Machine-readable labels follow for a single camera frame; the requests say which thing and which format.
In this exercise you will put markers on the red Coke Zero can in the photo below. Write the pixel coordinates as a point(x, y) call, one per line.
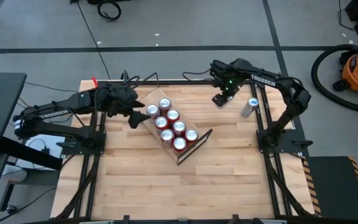
point(191, 134)
point(180, 143)

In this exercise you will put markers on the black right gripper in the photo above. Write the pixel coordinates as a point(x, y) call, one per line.
point(228, 88)

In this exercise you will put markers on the wooden shelf with black frame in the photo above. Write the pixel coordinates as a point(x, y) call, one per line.
point(189, 123)

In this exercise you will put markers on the black aluminium table frame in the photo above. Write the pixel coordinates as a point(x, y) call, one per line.
point(172, 82)

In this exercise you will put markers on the silver Diet Coke can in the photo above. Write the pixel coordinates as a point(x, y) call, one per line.
point(153, 109)
point(165, 103)

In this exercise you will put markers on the black mat with hazard stripes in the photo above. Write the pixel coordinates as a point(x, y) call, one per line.
point(337, 186)

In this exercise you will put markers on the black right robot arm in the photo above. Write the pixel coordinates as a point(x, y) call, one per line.
point(266, 80)

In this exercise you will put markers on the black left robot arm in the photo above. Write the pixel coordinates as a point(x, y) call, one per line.
point(57, 113)

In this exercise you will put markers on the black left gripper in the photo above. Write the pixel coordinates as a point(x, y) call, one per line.
point(117, 99)

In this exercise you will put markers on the white box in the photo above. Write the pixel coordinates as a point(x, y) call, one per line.
point(51, 146)

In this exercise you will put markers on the red Coca-Cola classic can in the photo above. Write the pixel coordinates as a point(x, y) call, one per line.
point(167, 134)

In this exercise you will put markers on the red tag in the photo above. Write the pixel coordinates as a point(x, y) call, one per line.
point(94, 81)

